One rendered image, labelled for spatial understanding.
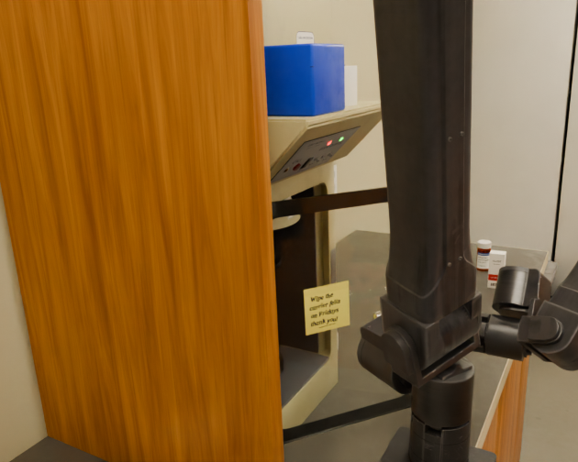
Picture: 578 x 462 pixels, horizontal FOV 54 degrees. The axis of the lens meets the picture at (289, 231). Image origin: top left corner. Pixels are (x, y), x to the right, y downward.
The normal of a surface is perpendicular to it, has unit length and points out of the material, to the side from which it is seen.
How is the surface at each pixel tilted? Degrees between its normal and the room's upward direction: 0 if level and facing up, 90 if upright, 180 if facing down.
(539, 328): 51
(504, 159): 90
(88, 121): 90
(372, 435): 0
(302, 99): 90
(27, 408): 90
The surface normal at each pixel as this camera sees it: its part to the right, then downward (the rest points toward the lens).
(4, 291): 0.87, 0.11
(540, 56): -0.49, 0.26
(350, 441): -0.04, -0.96
